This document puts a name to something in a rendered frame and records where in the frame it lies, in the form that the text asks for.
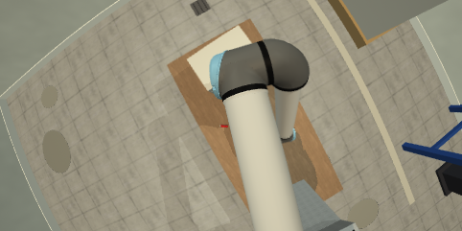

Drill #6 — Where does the grey chest of drawers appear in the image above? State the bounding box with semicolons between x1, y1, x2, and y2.
187;25;251;94

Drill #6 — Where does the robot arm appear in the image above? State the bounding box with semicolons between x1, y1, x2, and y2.
209;39;310;231

